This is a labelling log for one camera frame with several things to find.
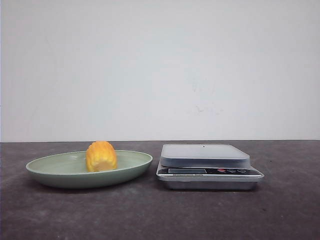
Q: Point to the yellow corn cob piece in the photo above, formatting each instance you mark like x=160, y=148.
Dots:
x=101, y=156

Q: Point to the silver digital kitchen scale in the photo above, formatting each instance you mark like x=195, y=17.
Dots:
x=206, y=167

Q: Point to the green oval plate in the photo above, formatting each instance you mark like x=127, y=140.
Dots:
x=69, y=171

